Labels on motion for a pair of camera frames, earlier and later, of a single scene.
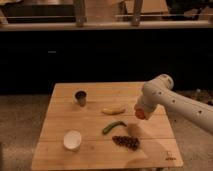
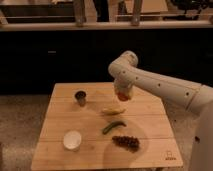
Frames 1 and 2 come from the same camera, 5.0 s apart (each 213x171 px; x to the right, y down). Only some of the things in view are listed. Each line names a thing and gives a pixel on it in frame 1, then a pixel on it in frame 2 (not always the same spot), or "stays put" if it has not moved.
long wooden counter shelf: [111, 25] stays put
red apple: [139, 113] to [122, 96]
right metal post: [137, 13] stays put
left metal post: [79, 8] stays put
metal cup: [81, 97] stays put
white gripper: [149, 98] to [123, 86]
